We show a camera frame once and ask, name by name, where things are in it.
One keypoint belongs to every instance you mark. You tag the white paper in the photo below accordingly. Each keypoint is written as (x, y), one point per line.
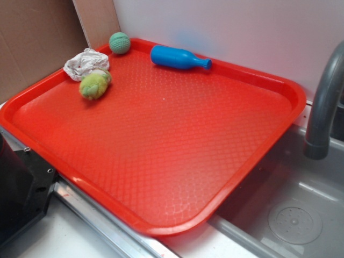
(84, 63)

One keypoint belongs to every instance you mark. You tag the blue plastic toy bottle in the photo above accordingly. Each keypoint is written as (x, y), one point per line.
(177, 58)

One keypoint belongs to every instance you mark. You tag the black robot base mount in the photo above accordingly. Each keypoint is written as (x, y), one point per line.
(27, 182)

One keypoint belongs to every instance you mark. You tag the grey plastic sink basin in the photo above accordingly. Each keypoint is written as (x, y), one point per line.
(288, 205)

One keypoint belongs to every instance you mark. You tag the grey faucet spout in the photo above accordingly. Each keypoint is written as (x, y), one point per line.
(326, 116)

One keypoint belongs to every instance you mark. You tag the green textured ball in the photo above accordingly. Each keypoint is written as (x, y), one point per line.
(119, 43)

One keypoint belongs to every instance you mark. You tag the red plastic tray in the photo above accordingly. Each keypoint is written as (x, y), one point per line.
(163, 147)

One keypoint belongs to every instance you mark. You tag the brown cardboard panel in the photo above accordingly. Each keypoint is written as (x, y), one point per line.
(38, 37)

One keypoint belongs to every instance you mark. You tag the green plush toy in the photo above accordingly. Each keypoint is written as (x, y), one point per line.
(94, 85)

